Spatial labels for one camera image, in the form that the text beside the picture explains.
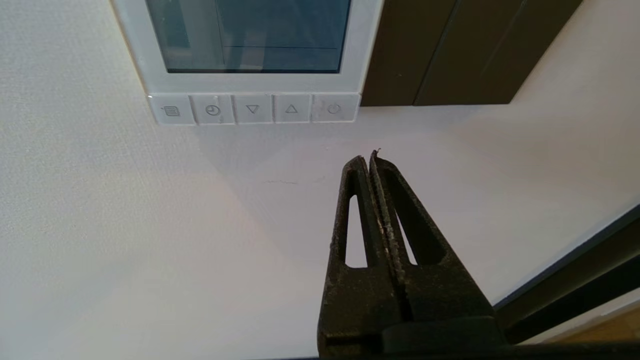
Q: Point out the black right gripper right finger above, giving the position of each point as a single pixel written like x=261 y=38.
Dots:
x=440 y=295

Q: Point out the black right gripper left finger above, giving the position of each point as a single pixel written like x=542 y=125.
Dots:
x=357 y=300

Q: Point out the white wall thermostat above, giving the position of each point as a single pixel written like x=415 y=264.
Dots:
x=250 y=82

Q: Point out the dark brown wall switch panel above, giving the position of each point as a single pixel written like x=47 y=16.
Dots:
x=450 y=50

